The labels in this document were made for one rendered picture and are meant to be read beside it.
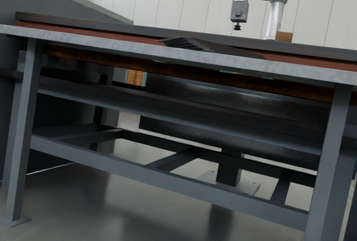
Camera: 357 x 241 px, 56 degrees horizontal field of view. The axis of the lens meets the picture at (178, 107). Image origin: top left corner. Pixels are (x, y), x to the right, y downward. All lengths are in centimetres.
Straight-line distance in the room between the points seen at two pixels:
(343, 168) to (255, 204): 32
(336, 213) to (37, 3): 164
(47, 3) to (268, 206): 148
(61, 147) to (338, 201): 113
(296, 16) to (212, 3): 292
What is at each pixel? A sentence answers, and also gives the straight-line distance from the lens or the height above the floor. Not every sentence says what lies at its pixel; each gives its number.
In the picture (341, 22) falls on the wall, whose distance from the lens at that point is 1185.
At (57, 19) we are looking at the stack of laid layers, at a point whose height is 84.
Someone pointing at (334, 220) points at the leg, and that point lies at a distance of 127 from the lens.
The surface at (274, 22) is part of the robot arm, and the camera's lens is 234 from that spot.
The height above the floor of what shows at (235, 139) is 37.
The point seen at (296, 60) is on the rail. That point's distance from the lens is 121.
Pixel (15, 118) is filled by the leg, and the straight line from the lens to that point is 178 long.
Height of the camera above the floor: 66
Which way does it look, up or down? 5 degrees down
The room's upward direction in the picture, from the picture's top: 10 degrees clockwise
